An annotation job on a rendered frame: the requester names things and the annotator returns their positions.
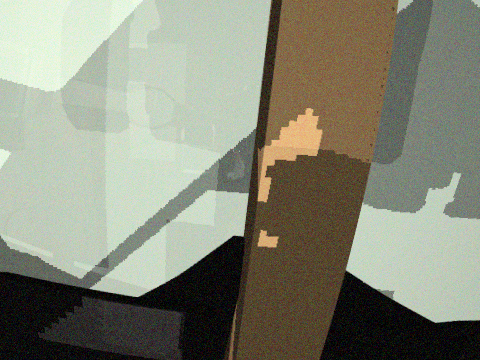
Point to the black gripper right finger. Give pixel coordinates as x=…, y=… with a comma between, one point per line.
x=367, y=325

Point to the long wooden rail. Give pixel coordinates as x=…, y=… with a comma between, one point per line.
x=325, y=71

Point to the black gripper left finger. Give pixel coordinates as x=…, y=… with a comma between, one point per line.
x=187, y=318

